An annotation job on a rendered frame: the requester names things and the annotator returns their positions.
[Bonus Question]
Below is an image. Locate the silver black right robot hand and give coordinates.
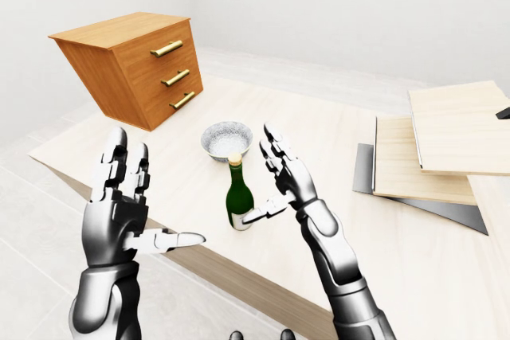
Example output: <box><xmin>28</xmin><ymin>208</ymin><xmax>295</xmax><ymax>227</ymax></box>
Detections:
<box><xmin>241</xmin><ymin>122</ymin><xmax>324</xmax><ymax>225</ymax></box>

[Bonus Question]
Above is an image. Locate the long brass drawer handle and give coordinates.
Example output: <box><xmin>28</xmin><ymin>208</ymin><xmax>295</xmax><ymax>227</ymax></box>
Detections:
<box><xmin>150</xmin><ymin>40</ymin><xmax>184</xmax><ymax>58</ymax></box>

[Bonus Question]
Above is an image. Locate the wooden three-drawer cabinet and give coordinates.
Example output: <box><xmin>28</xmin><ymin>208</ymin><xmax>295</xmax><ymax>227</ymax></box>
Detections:
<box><xmin>48</xmin><ymin>11</ymin><xmax>205</xmax><ymax>132</ymax></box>

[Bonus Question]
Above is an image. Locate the large wooden cabinet drawer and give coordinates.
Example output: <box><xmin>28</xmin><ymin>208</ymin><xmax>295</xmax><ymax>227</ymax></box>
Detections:
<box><xmin>111</xmin><ymin>19</ymin><xmax>198</xmax><ymax>80</ymax></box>

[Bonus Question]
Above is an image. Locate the short brass drawer handle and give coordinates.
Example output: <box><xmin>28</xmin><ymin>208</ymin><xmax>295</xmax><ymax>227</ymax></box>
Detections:
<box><xmin>168</xmin><ymin>91</ymin><xmax>196</xmax><ymax>110</ymax></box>

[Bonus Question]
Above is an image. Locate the patterned white bowl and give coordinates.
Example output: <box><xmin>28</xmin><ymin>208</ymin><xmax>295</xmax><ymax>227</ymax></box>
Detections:
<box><xmin>200</xmin><ymin>120</ymin><xmax>254</xmax><ymax>166</ymax></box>

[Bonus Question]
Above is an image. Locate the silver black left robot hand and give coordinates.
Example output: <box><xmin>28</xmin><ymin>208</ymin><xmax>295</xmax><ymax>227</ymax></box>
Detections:
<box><xmin>81</xmin><ymin>127</ymin><xmax>207</xmax><ymax>269</ymax></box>

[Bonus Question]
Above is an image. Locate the medium wooden cabinet drawer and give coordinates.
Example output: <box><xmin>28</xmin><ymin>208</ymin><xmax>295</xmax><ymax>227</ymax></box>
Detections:
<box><xmin>124</xmin><ymin>54</ymin><xmax>202</xmax><ymax>107</ymax></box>

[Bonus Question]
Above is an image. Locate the small wooden cabinet drawer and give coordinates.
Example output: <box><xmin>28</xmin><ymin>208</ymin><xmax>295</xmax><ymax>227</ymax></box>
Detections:
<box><xmin>139</xmin><ymin>80</ymin><xmax>205</xmax><ymax>132</ymax></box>

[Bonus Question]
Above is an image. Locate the green wine bottle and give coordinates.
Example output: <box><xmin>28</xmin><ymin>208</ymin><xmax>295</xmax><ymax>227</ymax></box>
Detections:
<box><xmin>226</xmin><ymin>152</ymin><xmax>255</xmax><ymax>232</ymax></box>

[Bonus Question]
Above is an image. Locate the medium brass drawer handle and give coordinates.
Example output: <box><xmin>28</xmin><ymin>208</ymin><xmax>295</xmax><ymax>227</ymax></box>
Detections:
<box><xmin>160</xmin><ymin>69</ymin><xmax>190</xmax><ymax>88</ymax></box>

